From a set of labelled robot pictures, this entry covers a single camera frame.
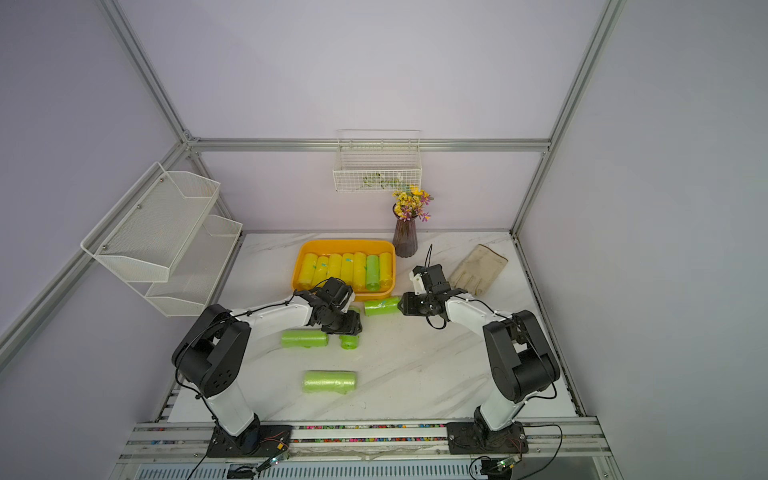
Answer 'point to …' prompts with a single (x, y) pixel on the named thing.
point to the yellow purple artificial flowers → (410, 203)
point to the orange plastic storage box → (324, 247)
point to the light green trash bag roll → (329, 381)
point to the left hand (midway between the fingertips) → (353, 331)
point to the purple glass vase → (405, 240)
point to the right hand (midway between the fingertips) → (406, 308)
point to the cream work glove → (477, 271)
